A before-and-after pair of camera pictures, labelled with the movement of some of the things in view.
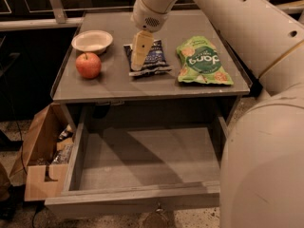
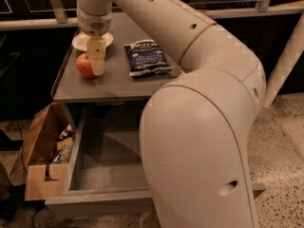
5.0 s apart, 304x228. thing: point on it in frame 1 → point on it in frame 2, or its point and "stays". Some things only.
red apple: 88,65 stays
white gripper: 146,17 → 94,25
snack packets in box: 64,144 stays
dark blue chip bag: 154,64 stays
